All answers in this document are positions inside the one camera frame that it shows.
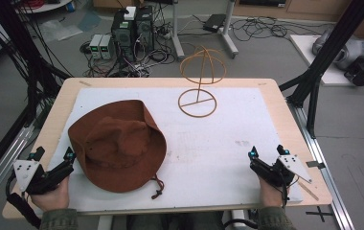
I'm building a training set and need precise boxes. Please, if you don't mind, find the thin wooden stick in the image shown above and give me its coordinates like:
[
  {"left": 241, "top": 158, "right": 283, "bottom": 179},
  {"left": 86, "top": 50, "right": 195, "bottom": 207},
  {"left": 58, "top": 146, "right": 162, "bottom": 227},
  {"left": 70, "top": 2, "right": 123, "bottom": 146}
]
[{"left": 297, "top": 180, "right": 320, "bottom": 202}]

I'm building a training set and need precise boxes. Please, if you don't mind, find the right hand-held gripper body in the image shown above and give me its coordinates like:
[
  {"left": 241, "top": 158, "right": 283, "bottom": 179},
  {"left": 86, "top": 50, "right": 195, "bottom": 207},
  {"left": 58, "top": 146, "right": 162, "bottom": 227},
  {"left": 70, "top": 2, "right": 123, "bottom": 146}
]
[{"left": 248, "top": 154, "right": 313, "bottom": 188}]

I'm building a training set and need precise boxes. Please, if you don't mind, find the grey tape strip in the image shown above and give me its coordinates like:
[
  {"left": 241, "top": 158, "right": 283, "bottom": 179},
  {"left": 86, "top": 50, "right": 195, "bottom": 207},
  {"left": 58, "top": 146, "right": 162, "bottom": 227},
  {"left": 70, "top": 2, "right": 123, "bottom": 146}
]
[{"left": 306, "top": 160, "right": 327, "bottom": 170}]

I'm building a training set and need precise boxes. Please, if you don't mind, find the black frame strut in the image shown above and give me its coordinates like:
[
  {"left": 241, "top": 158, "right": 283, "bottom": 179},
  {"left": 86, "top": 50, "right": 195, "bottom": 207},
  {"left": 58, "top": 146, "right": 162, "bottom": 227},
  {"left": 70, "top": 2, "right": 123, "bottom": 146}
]
[
  {"left": 279, "top": 0, "right": 364, "bottom": 139},
  {"left": 0, "top": 0, "right": 73, "bottom": 128}
]

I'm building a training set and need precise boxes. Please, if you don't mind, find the black device on platform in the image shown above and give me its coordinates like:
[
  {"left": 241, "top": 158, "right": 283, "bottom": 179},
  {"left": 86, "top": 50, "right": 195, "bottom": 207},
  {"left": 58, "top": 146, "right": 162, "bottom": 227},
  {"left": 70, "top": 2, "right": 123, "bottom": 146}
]
[{"left": 343, "top": 57, "right": 364, "bottom": 87}]

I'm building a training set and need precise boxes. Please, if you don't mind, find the person's right hand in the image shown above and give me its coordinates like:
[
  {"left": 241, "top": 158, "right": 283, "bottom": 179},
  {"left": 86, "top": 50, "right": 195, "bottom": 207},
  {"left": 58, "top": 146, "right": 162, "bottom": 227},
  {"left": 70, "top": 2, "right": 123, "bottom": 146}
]
[{"left": 258, "top": 175, "right": 290, "bottom": 209}]

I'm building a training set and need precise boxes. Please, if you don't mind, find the tangle of black floor cables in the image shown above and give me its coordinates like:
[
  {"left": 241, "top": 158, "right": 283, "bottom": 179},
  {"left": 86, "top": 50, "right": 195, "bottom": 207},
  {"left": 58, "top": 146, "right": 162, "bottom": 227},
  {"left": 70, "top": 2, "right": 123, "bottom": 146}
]
[{"left": 231, "top": 15, "right": 325, "bottom": 42}]

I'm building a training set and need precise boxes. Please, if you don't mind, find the black computer tower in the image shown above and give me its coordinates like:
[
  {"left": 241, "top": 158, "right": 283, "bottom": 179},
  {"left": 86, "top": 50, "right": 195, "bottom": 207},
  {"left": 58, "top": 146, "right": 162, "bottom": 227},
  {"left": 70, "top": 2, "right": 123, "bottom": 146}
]
[
  {"left": 134, "top": 5, "right": 155, "bottom": 54},
  {"left": 110, "top": 9, "right": 137, "bottom": 63}
]

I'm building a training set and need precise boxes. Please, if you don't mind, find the grey power supply unit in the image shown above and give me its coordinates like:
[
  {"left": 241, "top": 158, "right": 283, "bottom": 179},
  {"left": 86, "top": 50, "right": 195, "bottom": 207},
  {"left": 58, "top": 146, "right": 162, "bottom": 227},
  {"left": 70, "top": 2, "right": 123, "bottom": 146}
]
[
  {"left": 88, "top": 34, "right": 103, "bottom": 59},
  {"left": 99, "top": 34, "right": 115, "bottom": 60}
]

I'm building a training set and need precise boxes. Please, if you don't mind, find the white metal table frame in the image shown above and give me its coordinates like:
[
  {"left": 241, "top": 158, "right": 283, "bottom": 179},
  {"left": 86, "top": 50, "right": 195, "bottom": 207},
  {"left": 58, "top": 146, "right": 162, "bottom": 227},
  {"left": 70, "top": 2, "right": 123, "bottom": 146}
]
[{"left": 171, "top": 0, "right": 239, "bottom": 61}]

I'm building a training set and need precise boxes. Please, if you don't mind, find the clear plastic sheet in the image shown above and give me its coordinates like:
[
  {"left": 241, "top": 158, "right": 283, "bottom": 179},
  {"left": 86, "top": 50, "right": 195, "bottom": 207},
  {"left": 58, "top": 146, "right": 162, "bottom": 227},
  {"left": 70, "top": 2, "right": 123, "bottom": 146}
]
[{"left": 37, "top": 18, "right": 84, "bottom": 42}]

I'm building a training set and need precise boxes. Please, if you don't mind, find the person's left hand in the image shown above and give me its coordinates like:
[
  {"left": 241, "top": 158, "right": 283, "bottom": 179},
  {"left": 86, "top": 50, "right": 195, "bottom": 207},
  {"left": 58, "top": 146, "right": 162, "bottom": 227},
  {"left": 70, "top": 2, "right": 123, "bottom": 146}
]
[{"left": 30, "top": 174, "right": 71, "bottom": 213}]

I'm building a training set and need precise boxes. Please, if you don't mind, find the white small box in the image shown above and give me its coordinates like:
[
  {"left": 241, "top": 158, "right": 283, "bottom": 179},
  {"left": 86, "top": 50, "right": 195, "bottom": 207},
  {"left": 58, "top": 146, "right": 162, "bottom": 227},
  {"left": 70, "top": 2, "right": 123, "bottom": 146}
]
[{"left": 124, "top": 6, "right": 137, "bottom": 21}]

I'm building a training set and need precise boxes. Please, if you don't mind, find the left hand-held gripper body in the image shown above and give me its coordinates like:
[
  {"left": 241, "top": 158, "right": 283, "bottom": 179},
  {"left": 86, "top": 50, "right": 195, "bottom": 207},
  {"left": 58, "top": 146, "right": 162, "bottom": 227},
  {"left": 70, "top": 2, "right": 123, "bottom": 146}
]
[{"left": 12, "top": 158, "right": 75, "bottom": 196}]

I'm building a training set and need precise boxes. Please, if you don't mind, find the aluminium rail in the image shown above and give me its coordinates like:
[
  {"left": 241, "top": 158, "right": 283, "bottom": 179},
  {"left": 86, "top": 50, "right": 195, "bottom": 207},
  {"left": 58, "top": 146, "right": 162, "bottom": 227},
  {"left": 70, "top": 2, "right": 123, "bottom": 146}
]
[
  {"left": 0, "top": 124, "right": 35, "bottom": 214},
  {"left": 287, "top": 101, "right": 356, "bottom": 230}
]

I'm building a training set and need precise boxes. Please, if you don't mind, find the golden wire hat stand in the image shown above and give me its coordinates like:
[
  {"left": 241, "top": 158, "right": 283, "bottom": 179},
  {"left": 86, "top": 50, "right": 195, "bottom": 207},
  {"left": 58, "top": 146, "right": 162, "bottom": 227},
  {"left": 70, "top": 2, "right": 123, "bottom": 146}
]
[{"left": 177, "top": 44, "right": 228, "bottom": 119}]

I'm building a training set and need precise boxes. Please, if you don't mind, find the white table mat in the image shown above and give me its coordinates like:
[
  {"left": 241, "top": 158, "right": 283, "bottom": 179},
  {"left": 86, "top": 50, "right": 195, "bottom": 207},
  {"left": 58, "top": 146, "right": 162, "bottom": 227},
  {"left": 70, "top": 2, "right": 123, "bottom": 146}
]
[{"left": 43, "top": 86, "right": 305, "bottom": 215}]

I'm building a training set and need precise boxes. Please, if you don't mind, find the brown brimmed hat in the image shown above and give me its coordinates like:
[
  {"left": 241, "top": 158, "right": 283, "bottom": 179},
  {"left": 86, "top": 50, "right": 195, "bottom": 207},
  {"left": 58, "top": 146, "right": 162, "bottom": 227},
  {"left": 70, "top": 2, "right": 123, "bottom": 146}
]
[{"left": 67, "top": 99, "right": 168, "bottom": 201}]

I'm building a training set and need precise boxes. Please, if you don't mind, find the black tape cross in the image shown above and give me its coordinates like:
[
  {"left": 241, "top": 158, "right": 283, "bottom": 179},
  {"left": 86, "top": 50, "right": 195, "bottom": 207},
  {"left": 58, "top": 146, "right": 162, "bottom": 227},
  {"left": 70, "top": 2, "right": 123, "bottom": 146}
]
[{"left": 305, "top": 205, "right": 334, "bottom": 223}]

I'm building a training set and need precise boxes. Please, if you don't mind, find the grey rounded machine shell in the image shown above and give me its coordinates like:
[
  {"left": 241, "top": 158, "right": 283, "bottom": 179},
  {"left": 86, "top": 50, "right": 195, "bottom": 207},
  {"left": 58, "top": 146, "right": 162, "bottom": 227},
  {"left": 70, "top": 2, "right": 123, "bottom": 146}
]
[{"left": 311, "top": 29, "right": 364, "bottom": 71}]

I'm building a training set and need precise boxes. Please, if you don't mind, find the white floor platform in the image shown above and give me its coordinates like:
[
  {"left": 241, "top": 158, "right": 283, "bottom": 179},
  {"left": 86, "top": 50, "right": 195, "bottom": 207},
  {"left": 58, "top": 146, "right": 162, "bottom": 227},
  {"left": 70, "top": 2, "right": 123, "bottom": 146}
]
[{"left": 289, "top": 34, "right": 364, "bottom": 87}]

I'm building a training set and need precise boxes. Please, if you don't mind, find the black flat box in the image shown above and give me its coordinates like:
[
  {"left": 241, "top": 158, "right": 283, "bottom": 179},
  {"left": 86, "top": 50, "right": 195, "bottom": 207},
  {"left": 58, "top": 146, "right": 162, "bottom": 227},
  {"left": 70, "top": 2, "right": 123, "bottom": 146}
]
[{"left": 202, "top": 13, "right": 227, "bottom": 34}]

